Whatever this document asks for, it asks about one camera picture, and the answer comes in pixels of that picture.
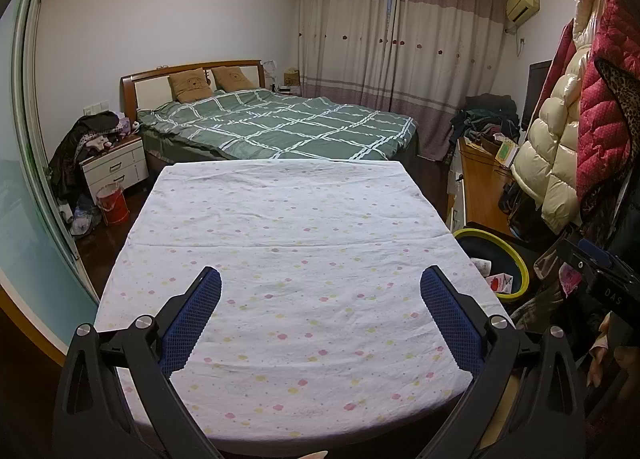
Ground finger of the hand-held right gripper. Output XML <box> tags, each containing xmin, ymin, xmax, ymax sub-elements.
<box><xmin>557</xmin><ymin>238</ymin><xmax>616</xmax><ymax>280</ymax></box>

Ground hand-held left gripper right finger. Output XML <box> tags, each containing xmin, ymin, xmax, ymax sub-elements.
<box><xmin>420</xmin><ymin>266</ymin><xmax>588</xmax><ymax>459</ymax></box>

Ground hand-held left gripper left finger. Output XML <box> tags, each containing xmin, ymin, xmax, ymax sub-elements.
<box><xmin>52</xmin><ymin>266</ymin><xmax>223</xmax><ymax>459</ymax></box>

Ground pink box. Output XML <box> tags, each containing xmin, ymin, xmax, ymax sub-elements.
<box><xmin>487</xmin><ymin>273</ymin><xmax>518</xmax><ymax>296</ymax></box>

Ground white paper cup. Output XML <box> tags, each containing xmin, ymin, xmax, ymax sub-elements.
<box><xmin>470</xmin><ymin>256</ymin><xmax>496</xmax><ymax>280</ymax></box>

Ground yellow rimmed dark bin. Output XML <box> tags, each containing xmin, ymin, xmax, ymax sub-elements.
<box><xmin>452</xmin><ymin>228</ymin><xmax>531</xmax><ymax>302</ymax></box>

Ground person's right hand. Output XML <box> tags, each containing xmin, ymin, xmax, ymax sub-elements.
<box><xmin>587</xmin><ymin>311</ymin><xmax>640</xmax><ymax>390</ymax></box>

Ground pink floral cloth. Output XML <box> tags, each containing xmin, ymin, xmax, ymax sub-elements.
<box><xmin>557</xmin><ymin>264</ymin><xmax>583</xmax><ymax>297</ymax></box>

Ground clear plastic bag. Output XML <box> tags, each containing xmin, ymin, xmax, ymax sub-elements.
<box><xmin>532</xmin><ymin>234</ymin><xmax>571</xmax><ymax>282</ymax></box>

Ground cream puffer jacket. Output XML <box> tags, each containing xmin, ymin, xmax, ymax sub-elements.
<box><xmin>510</xmin><ymin>0</ymin><xmax>606</xmax><ymax>235</ymax></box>

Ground red puffer jacket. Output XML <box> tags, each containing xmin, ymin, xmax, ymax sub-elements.
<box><xmin>550</xmin><ymin>0</ymin><xmax>640</xmax><ymax>210</ymax></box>

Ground spotted white tablecloth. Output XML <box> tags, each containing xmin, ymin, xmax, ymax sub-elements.
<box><xmin>94</xmin><ymin>159</ymin><xmax>516</xmax><ymax>445</ymax></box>

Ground wooden desk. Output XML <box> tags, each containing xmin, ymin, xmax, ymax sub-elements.
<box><xmin>447</xmin><ymin>136</ymin><xmax>526</xmax><ymax>240</ymax></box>

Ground green white box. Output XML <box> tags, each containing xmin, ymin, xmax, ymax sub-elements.
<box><xmin>494</xmin><ymin>136</ymin><xmax>521</xmax><ymax>170</ymax></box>

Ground red bucket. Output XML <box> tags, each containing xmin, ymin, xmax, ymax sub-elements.
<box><xmin>96</xmin><ymin>184</ymin><xmax>131</xmax><ymax>226</ymax></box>

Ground plastic bags on floor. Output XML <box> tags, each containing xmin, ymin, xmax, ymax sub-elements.
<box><xmin>65</xmin><ymin>194</ymin><xmax>103</xmax><ymax>238</ymax></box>

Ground leopard print cloth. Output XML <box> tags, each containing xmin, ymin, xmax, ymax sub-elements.
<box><xmin>592</xmin><ymin>59</ymin><xmax>640</xmax><ymax>130</ymax></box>

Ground dark clothes pile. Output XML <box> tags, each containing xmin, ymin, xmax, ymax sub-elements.
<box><xmin>449</xmin><ymin>94</ymin><xmax>523</xmax><ymax>147</ymax></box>

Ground black television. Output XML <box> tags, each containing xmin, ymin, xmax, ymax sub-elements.
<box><xmin>521</xmin><ymin>60</ymin><xmax>553</xmax><ymax>132</ymax></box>

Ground white nightstand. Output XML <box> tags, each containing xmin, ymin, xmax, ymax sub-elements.
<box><xmin>80</xmin><ymin>134</ymin><xmax>149</xmax><ymax>197</ymax></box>

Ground clothes pile on nightstand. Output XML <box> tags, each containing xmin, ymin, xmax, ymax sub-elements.
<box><xmin>75</xmin><ymin>111</ymin><xmax>141</xmax><ymax>154</ymax></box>

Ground dark jacket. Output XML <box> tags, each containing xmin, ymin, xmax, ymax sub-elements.
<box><xmin>47</xmin><ymin>114</ymin><xmax>118</xmax><ymax>200</ymax></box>

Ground green checked duvet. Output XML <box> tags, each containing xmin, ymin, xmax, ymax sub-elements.
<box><xmin>136</xmin><ymin>88</ymin><xmax>418</xmax><ymax>162</ymax></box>

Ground brown pillow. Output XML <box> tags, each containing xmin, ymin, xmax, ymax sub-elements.
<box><xmin>210</xmin><ymin>66</ymin><xmax>258</xmax><ymax>92</ymax></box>
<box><xmin>167</xmin><ymin>68</ymin><xmax>213</xmax><ymax>103</ymax></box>

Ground wooden bed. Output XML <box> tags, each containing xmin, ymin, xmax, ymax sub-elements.
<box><xmin>119</xmin><ymin>60</ymin><xmax>421</xmax><ymax>170</ymax></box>

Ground sliding wardrobe door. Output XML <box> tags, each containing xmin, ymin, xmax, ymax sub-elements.
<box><xmin>0</xmin><ymin>0</ymin><xmax>101</xmax><ymax>335</ymax></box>

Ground beige air conditioner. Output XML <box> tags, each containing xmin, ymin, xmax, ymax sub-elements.
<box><xmin>505</xmin><ymin>0</ymin><xmax>542</xmax><ymax>24</ymax></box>

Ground pink white curtain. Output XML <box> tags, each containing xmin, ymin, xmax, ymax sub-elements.
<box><xmin>295</xmin><ymin>0</ymin><xmax>511</xmax><ymax>162</ymax></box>

